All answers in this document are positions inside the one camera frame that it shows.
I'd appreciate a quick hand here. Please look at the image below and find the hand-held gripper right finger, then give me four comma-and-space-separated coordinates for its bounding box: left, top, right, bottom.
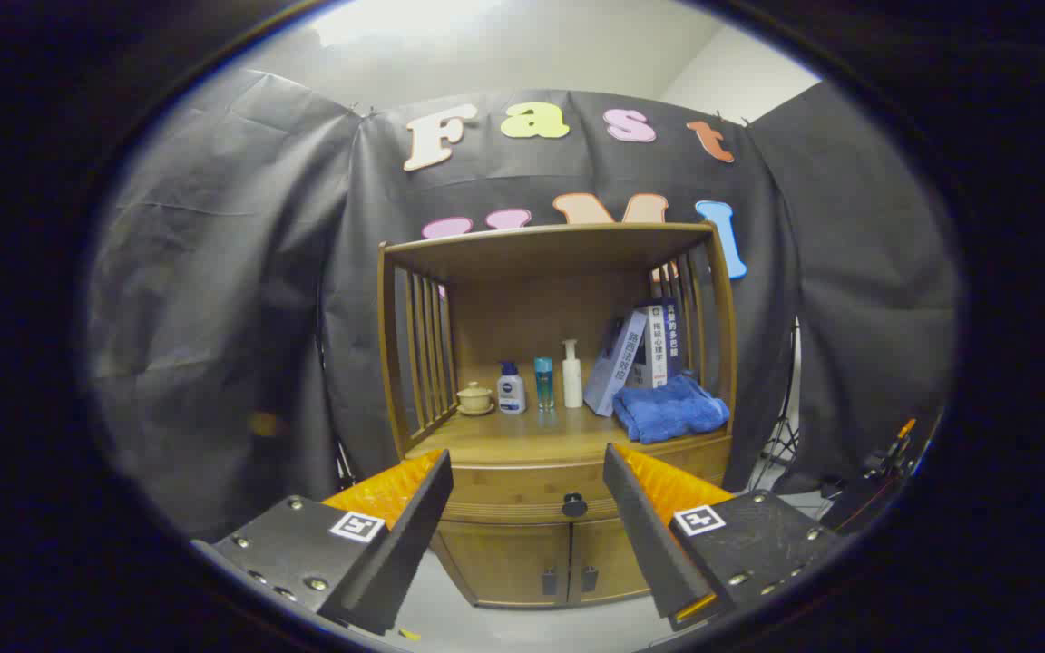
601, 443, 841, 633

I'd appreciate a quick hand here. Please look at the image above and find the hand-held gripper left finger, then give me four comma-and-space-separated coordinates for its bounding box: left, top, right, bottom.
191, 447, 455, 636

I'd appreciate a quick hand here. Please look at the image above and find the wooden drawer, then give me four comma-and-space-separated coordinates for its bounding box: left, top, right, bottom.
439, 434, 730, 525

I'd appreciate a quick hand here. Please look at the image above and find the wooden countertop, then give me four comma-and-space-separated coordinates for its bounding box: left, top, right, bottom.
405, 404, 730, 465

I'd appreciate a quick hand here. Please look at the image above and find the wooden cabinet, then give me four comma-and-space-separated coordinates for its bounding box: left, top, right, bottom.
376, 222, 739, 610

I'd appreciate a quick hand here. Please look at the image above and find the blue folded towel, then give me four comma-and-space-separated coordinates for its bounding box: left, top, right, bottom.
612, 374, 730, 445

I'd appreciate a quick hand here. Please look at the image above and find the white pump bottle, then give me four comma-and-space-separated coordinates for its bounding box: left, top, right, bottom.
562, 339, 584, 409

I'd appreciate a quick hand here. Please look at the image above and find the beige lidded cup with saucer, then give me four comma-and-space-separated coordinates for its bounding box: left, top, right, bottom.
456, 381, 495, 417

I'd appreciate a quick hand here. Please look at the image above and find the pale purple book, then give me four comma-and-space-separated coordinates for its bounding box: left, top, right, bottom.
582, 308, 649, 418

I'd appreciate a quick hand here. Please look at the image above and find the white book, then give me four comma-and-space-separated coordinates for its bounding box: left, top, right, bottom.
627, 304, 669, 391

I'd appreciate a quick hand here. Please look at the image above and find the white lotion bottle blue cap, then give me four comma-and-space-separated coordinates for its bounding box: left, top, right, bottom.
497, 360, 527, 415

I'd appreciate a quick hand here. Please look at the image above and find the dark blue book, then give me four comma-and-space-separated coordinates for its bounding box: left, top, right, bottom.
663, 297, 682, 382

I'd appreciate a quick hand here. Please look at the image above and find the black equipment with orange tip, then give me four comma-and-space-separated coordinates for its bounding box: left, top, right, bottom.
822, 417, 941, 536

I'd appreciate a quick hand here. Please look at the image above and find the black backdrop cloth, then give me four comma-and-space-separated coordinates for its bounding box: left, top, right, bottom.
87, 68, 959, 545

